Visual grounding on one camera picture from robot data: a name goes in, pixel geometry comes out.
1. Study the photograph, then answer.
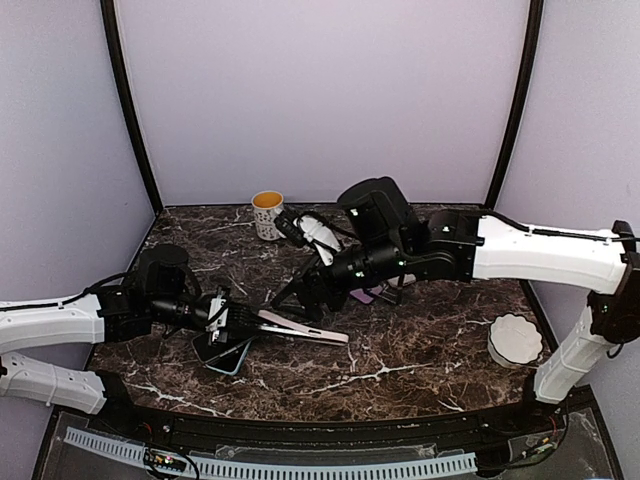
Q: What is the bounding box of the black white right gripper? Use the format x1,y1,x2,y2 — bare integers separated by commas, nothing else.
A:
269,235,410,322

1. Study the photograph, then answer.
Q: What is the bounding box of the pink phone case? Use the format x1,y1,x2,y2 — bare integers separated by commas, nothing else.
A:
257,310,333,332

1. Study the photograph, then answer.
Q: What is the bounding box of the purple phone case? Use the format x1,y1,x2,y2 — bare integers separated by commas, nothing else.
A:
349,286,385,305

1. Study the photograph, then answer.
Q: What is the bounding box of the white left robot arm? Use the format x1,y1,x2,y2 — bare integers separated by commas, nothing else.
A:
1,244,255,436

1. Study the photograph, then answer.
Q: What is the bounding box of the black phone on top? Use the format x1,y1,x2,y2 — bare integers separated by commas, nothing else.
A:
191,334,253,369

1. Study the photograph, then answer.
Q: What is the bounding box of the light blue phone case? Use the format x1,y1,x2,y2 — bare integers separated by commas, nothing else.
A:
204,339,252,376

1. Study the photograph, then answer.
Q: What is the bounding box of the white spotted mug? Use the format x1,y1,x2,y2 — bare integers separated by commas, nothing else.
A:
251,191,284,241

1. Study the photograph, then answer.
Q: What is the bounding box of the white scalloped dish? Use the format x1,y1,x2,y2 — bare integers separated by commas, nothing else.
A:
487,313,543,369

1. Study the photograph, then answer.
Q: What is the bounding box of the grey slotted cable duct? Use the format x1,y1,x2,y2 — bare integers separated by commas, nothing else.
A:
63,427,478,479

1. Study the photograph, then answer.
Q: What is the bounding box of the black front rail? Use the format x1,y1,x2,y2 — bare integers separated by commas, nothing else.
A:
94,373,568,450

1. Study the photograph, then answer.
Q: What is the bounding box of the left black frame post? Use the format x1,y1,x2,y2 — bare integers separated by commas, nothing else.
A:
100,0,164,217

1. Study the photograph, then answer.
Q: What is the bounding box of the black frame post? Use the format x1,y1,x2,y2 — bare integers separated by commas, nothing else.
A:
484,0,545,210
100,0,164,217

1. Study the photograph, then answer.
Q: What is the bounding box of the right black frame post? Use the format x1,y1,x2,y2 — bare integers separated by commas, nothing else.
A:
484,0,545,210

